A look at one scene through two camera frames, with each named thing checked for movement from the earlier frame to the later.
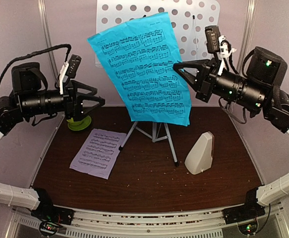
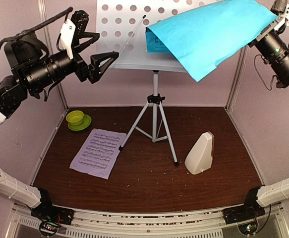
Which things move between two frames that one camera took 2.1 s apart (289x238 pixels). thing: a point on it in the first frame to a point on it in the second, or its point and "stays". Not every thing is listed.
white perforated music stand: [189, 19] to [121, 27]
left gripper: [73, 109] to [93, 72]
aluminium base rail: [103, 223] stays
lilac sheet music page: [97, 153] stays
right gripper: [208, 70] to [258, 38]
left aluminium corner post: [44, 17] stays
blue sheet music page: [140, 56] to [203, 37]
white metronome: [200, 157] stays
